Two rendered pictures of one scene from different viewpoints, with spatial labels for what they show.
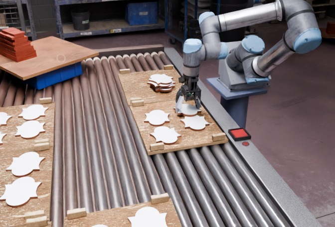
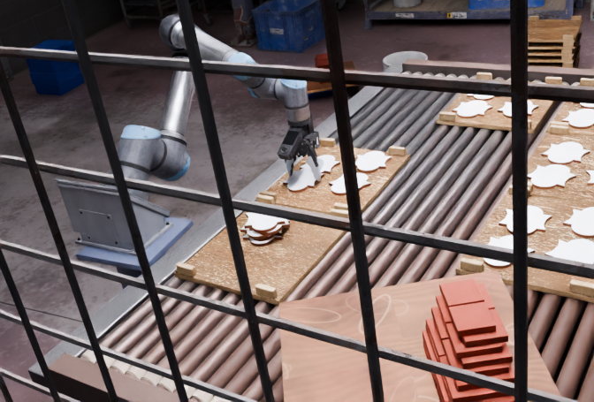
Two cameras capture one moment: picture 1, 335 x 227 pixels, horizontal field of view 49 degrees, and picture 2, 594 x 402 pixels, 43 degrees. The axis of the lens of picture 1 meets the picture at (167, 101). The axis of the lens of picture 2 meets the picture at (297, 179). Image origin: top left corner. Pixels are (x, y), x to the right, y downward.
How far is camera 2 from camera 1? 3.30 m
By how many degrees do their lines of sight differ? 107
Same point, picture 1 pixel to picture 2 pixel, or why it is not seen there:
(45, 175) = (534, 162)
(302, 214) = (358, 98)
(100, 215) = (502, 123)
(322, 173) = not seen: hidden behind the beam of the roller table
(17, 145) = (552, 204)
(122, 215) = (485, 119)
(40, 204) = (550, 141)
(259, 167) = (331, 125)
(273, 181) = not seen: hidden behind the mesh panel
